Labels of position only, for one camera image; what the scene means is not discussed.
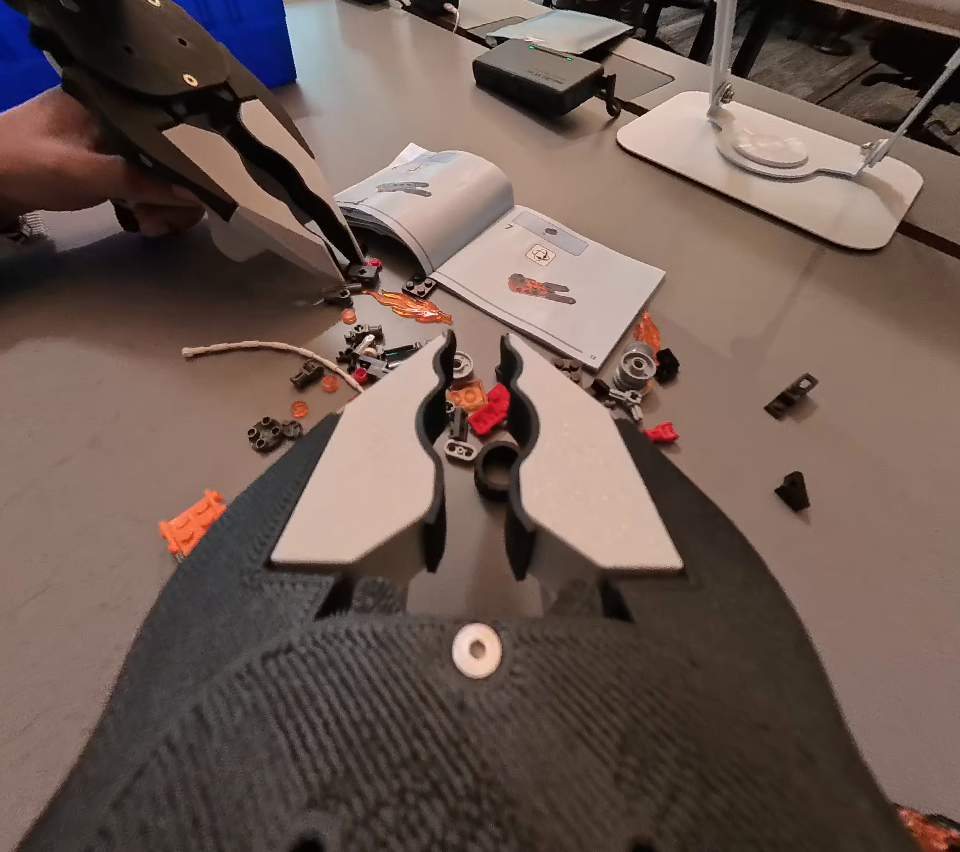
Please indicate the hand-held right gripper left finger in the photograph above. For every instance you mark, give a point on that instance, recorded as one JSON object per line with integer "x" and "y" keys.
{"x": 360, "y": 485}

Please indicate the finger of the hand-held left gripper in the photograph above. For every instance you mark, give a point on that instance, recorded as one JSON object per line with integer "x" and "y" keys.
{"x": 262, "y": 230}
{"x": 289, "y": 151}

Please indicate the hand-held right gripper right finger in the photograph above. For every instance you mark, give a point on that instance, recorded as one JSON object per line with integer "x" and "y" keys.
{"x": 592, "y": 492}

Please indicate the orange lego brick assembly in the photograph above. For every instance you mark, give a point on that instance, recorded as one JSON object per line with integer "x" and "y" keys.
{"x": 191, "y": 522}

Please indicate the lego instruction booklet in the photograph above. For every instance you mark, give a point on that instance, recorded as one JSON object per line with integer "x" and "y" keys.
{"x": 525, "y": 282}

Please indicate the wide black lego tyre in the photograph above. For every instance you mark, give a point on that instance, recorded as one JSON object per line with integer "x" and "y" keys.
{"x": 491, "y": 490}

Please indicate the pile of lego pieces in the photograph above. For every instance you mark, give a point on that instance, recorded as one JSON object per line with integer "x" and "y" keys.
{"x": 487, "y": 413}

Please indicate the grey lego wheel hub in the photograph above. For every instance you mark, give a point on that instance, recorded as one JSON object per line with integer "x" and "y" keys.
{"x": 462, "y": 365}
{"x": 640, "y": 363}

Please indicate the orange lego flame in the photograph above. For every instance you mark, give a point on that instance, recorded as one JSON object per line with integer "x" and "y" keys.
{"x": 649, "y": 335}
{"x": 409, "y": 307}

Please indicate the black lego plate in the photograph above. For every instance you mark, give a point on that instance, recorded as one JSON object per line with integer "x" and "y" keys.
{"x": 418, "y": 287}

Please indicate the black lego slope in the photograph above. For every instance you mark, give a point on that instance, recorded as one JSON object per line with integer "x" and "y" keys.
{"x": 793, "y": 494}

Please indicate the person's left hand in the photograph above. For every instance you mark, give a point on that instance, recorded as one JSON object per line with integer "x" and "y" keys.
{"x": 52, "y": 155}

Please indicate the black power hub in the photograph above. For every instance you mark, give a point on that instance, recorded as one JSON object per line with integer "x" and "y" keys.
{"x": 532, "y": 76}

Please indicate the grey flat pouch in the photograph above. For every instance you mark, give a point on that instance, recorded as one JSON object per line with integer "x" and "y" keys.
{"x": 570, "y": 31}

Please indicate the white desk lamp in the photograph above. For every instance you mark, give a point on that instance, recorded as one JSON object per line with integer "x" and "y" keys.
{"x": 750, "y": 185}

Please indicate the black lego bracket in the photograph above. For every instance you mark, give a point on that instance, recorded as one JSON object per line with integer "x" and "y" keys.
{"x": 791, "y": 396}

